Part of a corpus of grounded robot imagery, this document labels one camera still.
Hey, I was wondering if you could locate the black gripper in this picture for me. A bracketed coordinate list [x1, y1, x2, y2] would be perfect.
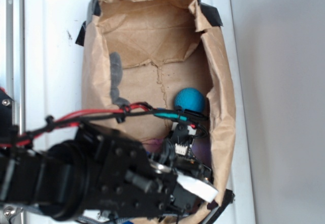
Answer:
[148, 122, 218, 209]

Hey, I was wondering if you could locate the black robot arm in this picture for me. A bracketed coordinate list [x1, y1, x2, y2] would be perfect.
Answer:
[1, 123, 218, 221]

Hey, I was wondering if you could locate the blue rubber ball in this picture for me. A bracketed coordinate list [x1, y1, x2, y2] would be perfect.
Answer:
[174, 87, 205, 113]

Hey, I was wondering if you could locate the grey plush mouse toy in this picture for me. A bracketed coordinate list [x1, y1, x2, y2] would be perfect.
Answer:
[109, 52, 129, 107]

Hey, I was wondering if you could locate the brown paper bag bin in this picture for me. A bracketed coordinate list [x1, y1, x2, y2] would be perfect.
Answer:
[75, 0, 237, 224]

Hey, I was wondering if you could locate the white plastic tray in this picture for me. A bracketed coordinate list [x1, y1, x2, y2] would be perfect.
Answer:
[24, 0, 255, 223]

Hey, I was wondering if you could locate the red black cable bundle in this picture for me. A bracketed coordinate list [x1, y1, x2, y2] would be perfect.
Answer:
[0, 101, 209, 150]

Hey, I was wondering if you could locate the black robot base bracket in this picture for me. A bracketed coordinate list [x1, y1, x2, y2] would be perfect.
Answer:
[0, 87, 19, 148]

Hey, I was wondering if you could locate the aluminium frame rail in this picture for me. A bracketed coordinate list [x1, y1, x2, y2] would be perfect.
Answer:
[0, 0, 29, 224]

